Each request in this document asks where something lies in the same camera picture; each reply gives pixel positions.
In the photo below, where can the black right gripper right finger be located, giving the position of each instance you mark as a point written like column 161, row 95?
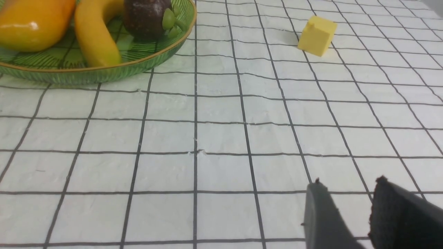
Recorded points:
column 401, row 220

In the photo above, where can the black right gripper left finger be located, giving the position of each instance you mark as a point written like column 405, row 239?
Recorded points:
column 324, row 227

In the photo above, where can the purple mangosteen toy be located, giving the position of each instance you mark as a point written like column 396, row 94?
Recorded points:
column 151, row 19

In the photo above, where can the yellow banana toy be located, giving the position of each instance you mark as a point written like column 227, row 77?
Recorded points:
column 95, row 41

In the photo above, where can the orange mango toy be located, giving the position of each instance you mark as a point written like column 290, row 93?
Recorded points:
column 34, row 25

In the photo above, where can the white black grid tablecloth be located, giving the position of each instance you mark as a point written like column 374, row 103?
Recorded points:
column 214, row 148

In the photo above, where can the yellow foam cube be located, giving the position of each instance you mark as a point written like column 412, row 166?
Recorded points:
column 317, row 35

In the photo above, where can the green glass leaf plate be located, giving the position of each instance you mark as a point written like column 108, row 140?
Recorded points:
column 65, row 64

